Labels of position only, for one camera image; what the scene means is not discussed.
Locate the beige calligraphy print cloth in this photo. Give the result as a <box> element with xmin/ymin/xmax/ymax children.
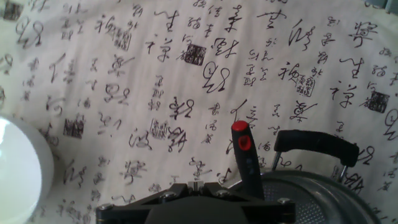
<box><xmin>0</xmin><ymin>0</ymin><xmax>398</xmax><ymax>224</ymax></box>

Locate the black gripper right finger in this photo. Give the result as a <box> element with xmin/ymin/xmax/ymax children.
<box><xmin>203</xmin><ymin>182</ymin><xmax>296</xmax><ymax>224</ymax></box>

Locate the white round bowl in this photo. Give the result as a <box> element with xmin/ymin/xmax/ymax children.
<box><xmin>0</xmin><ymin>114</ymin><xmax>55</xmax><ymax>224</ymax></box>

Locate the steel pot with black handles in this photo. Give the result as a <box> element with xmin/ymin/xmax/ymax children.
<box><xmin>228</xmin><ymin>129</ymin><xmax>383</xmax><ymax>224</ymax></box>

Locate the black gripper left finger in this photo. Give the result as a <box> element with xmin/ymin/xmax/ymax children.
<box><xmin>95</xmin><ymin>182</ymin><xmax>189</xmax><ymax>224</ymax></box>

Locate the black ladle with red accents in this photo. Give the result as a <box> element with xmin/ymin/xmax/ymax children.
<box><xmin>230</xmin><ymin>120</ymin><xmax>266</xmax><ymax>202</ymax></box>

